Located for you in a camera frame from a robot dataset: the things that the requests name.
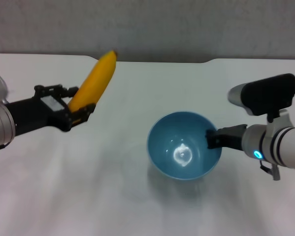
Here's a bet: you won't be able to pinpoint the grey right arm cable connector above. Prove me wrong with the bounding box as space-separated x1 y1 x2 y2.
260 161 281 181

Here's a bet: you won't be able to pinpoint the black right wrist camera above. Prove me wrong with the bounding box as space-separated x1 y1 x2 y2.
228 73 295 117

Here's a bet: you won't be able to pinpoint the blue plastic bowl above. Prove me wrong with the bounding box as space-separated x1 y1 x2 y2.
147 111 222 181

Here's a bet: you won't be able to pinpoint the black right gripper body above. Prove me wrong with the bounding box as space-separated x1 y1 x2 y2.
217 124 248 151

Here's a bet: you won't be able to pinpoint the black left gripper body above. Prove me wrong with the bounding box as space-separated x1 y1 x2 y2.
4 95 73 136

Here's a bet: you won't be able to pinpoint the yellow banana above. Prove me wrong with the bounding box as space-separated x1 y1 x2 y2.
67 50 119 114

